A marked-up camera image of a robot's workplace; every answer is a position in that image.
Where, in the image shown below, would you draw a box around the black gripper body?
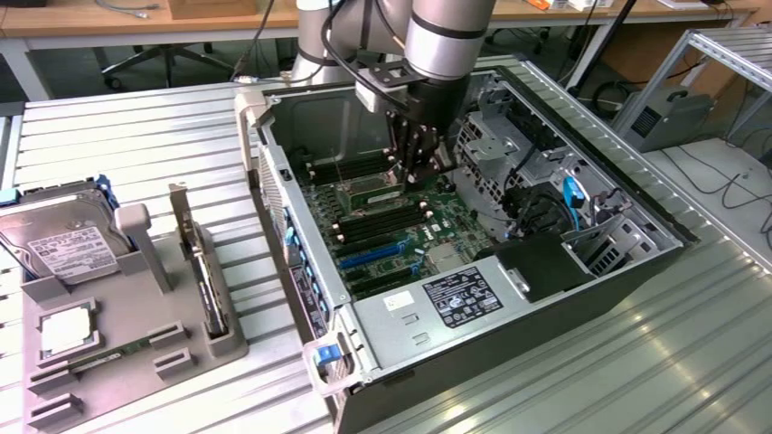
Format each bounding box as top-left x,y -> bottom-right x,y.
400,74 -> 472,137

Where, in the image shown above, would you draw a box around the black RAM slot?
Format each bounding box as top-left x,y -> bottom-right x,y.
339,212 -> 431,236
336,206 -> 428,231
306,155 -> 392,175
308,159 -> 394,180
342,216 -> 435,243
304,150 -> 391,169
335,202 -> 426,226
310,165 -> 394,186

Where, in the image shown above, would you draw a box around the tall metal disk bay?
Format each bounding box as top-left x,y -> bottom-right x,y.
451,108 -> 556,236

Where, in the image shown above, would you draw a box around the green motherboard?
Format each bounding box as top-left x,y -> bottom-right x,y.
298,148 -> 500,302

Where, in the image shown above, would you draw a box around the silver chipset heatsink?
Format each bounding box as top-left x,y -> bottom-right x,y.
426,246 -> 467,268

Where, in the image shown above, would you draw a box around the blue expansion slot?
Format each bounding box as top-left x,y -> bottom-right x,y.
338,243 -> 407,271

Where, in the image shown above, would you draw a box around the black expansion slot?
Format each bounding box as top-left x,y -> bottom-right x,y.
347,269 -> 415,288
351,276 -> 419,297

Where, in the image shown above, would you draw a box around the orange and white boxes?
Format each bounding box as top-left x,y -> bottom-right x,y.
523,0 -> 612,13

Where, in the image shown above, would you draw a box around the black plastic air shroud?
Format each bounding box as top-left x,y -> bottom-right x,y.
475,233 -> 591,304

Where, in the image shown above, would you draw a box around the black tripod pole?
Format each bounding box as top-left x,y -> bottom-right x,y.
570,0 -> 639,91

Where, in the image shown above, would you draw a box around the low metal disk bay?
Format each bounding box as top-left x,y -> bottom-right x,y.
560,212 -> 687,278

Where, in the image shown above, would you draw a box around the grey power supply with label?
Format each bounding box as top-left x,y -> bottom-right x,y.
352,259 -> 532,370

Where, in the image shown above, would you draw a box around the graphics card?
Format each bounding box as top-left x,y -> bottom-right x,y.
167,182 -> 235,339

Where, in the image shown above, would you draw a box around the brown wooden box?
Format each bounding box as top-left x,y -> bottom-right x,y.
171,0 -> 259,21

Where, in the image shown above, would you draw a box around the black office chair base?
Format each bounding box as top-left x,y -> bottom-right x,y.
99,42 -> 238,90

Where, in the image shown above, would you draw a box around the grey parts rack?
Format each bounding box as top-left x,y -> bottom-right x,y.
20,202 -> 254,434

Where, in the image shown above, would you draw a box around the black open PC case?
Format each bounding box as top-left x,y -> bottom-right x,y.
234,64 -> 702,434

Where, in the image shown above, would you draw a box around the hard disk with blue carrier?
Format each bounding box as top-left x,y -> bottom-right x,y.
0,174 -> 135,287

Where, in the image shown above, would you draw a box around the CPU chip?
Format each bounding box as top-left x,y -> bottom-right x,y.
39,309 -> 98,354

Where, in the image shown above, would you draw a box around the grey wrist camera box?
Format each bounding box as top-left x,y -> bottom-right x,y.
352,61 -> 427,113

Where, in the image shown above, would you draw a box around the black wire bundle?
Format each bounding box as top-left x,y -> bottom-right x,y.
503,188 -> 570,237

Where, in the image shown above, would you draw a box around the blue wire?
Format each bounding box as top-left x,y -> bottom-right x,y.
560,175 -> 591,232

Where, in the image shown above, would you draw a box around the wooden desk white frame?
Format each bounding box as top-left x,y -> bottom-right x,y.
487,0 -> 762,90
0,0 -> 303,101

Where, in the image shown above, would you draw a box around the coiled black floor cable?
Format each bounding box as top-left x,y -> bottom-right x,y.
592,80 -> 630,115

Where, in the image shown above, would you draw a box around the black hanging cable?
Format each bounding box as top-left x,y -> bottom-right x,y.
235,0 -> 278,86

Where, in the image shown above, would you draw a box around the grey box with black handle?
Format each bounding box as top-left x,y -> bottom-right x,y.
614,90 -> 718,154

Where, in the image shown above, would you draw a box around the aluminium frame table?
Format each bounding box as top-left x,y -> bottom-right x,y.
614,26 -> 772,155

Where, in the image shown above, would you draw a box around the black cable on white table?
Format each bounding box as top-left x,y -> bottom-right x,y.
660,144 -> 772,237

